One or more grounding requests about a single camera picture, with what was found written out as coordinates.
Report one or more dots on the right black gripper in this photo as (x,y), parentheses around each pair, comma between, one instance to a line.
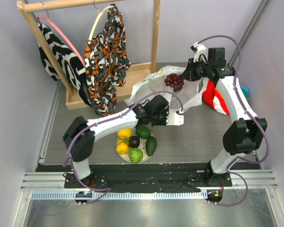
(188,71)

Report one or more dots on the rainbow striped cloth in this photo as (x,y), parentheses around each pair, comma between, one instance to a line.
(245,91)

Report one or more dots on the dark red fake grapes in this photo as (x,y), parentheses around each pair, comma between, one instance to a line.
(174,81)

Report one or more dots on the dark brown fake fruit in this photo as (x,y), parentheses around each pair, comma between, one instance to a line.
(134,141)

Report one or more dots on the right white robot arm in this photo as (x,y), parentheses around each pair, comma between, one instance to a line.
(246,131)

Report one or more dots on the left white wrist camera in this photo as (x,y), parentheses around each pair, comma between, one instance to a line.
(175,118)

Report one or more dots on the green fake avocado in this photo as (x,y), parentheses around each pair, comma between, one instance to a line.
(150,145)

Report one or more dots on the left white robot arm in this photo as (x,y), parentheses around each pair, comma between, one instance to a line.
(81,135)

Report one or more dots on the white slotted cable duct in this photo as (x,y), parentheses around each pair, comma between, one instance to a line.
(85,195)

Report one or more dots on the yellow fake lemon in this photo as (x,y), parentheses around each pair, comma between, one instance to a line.
(125,133)

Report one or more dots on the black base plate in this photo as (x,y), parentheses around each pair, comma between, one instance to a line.
(149,178)

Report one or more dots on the light green fake apple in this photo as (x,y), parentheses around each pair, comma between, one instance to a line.
(135,155)

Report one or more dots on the aluminium rail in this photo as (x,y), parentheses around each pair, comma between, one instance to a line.
(240,179)

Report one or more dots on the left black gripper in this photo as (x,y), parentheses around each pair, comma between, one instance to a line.
(166,112)

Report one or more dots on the cream clothes hanger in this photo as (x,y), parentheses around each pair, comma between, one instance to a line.
(97,20)

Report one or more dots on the orange grey camouflage cloth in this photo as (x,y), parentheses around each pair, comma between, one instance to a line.
(106,62)

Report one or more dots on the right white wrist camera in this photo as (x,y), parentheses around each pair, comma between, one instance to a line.
(198,50)

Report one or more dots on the blue cream ceramic plate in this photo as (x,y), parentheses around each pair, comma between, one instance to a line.
(141,147)

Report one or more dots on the wooden clothes rack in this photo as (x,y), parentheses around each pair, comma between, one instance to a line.
(135,73)

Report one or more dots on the red white cloth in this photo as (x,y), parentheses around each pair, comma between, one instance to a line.
(213,98)

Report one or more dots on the green fake fruit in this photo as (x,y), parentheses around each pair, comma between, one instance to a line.
(142,132)

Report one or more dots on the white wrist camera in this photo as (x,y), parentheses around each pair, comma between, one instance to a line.
(175,118)
(198,50)

